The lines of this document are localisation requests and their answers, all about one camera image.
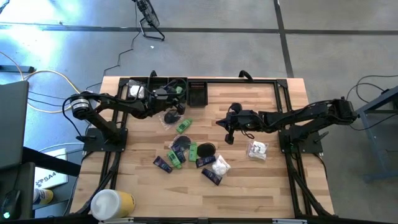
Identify black floor fan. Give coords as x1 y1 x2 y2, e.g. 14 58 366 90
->
132 0 165 42

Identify grey metal desk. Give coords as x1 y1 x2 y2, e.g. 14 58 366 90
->
353 85 398 183

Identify yellow white bottle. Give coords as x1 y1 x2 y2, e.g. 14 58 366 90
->
32 187 54 206

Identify yellow extension cable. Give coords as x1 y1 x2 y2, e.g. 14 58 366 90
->
0 51 83 114

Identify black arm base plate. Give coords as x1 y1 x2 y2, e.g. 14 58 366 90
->
82 127 129 152
278 129 324 154

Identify black floor cable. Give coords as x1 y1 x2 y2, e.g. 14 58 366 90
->
348 113 398 131
345 74 398 103

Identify cotton swabs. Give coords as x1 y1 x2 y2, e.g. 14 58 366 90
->
246 139 269 161

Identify black round ribbed puff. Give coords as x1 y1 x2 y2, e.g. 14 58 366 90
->
197 142 216 159

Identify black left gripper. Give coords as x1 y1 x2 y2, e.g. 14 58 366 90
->
136 85 187 119

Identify white cardboard box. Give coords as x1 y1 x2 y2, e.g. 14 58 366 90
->
33 148 69 190

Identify dark blue travel tube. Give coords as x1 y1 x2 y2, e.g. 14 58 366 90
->
170 144 187 164
195 155 216 169
201 167 223 187
152 156 174 174

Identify white tape strip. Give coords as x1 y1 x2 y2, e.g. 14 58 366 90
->
272 218 308 224
99 217 134 224

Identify cotton balls in clear bag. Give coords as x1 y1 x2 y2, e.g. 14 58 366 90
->
211 154 232 177

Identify yellow wipes canister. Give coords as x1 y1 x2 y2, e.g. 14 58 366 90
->
90 189 136 222

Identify black desk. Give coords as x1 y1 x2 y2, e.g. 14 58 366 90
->
0 146 82 222

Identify white cable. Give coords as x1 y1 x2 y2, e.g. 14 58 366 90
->
39 142 85 153

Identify black fan power cable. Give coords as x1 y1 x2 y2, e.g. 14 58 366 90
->
83 2 142 91

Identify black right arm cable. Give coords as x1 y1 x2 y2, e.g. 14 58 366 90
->
228 102 255 140

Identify dark grey flat panel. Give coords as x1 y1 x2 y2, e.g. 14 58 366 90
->
0 80 30 170

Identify black computer mouse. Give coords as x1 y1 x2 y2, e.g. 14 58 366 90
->
1 189 22 220

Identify black aluminium table frame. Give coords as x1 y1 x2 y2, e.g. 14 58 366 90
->
63 76 335 223

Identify black floor bar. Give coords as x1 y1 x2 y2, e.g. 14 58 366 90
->
0 64 35 74

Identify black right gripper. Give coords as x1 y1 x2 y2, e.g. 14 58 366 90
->
216 104 265 146

